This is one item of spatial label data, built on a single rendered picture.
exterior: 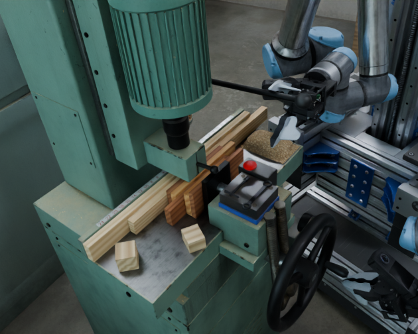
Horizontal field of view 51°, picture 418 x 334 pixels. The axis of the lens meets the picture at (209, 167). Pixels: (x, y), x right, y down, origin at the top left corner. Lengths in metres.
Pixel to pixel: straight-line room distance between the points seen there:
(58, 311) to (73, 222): 0.91
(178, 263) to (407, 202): 0.69
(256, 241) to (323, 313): 1.04
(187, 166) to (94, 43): 0.33
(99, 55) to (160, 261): 0.45
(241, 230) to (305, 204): 1.11
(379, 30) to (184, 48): 0.59
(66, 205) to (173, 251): 0.44
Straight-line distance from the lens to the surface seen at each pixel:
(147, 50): 0.82
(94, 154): 1.12
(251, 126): 1.26
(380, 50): 1.26
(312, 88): 1.03
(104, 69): 0.97
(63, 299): 2.13
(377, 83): 1.28
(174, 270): 0.94
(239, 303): 1.29
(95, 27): 0.92
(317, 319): 1.93
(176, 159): 1.00
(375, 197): 1.60
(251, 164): 0.97
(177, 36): 0.81
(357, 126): 1.63
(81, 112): 1.05
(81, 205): 1.29
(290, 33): 1.35
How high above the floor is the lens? 1.64
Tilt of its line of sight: 40 degrees down
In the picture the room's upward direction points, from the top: 6 degrees counter-clockwise
